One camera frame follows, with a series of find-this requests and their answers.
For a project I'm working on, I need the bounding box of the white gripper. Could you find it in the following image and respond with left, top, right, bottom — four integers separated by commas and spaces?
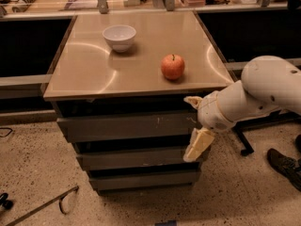
183, 91, 235, 162

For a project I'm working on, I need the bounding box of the grey top drawer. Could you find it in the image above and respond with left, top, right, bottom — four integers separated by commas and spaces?
57, 110, 198, 142

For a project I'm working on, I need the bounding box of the grey drawer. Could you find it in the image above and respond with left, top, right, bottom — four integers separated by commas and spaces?
89, 169, 200, 191
76, 146, 192, 170
57, 110, 198, 142

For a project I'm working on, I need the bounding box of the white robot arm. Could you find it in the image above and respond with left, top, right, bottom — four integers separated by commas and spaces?
183, 56, 301, 162

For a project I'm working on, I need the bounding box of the grey middle drawer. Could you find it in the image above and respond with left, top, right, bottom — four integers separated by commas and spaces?
76, 146, 192, 170

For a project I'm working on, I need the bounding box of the grey bottom drawer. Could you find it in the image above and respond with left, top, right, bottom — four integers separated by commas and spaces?
89, 169, 200, 191

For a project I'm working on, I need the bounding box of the grey drawer cabinet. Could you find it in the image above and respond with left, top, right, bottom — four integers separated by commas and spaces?
42, 10, 240, 196

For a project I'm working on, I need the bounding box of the red apple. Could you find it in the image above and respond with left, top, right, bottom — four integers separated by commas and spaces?
161, 54, 185, 80

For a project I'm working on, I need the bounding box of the black metal stand leg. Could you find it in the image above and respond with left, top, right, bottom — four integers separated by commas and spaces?
233, 111, 301, 156

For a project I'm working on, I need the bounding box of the dark shoe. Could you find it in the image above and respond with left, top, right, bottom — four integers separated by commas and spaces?
267, 149, 301, 191

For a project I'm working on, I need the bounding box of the white bowl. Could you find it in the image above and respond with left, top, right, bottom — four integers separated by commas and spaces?
103, 24, 136, 53

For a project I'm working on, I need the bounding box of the metal bar on floor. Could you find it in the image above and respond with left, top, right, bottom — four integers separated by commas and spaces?
6, 186, 79, 226

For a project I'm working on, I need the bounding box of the black object on floor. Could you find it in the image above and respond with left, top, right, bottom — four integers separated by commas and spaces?
0, 193, 13, 210

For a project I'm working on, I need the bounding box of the black cable on floor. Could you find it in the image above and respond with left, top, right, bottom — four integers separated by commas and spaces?
0, 126, 14, 138

